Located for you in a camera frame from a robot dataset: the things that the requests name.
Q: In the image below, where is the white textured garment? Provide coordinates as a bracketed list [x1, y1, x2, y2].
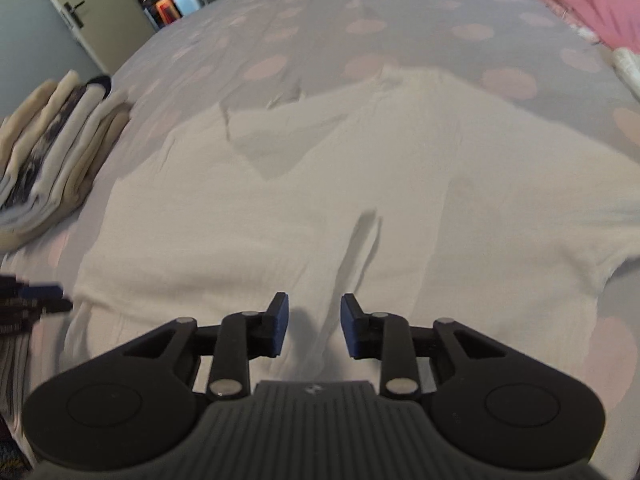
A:
[65, 65, 640, 396]

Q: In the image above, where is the white crumpled cloth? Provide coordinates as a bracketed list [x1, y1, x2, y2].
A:
[612, 47, 640, 101]

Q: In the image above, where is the black door handle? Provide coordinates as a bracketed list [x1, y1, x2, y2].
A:
[60, 2, 88, 28]

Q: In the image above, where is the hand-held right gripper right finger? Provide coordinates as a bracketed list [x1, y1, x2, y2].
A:
[340, 292, 506, 401]

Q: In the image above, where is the brown striped garment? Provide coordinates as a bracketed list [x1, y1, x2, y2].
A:
[0, 332, 36, 461]

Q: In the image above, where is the bed with polka dot sheet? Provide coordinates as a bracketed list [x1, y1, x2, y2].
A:
[0, 0, 640, 461]

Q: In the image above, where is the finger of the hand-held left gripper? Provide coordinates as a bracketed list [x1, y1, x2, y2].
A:
[0, 274, 65, 303]
[0, 300, 73, 318]

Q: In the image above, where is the stack of folded clothes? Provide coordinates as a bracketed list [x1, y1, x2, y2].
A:
[0, 70, 133, 251]

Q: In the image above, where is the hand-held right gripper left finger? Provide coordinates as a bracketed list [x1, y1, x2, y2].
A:
[120, 291, 291, 401]

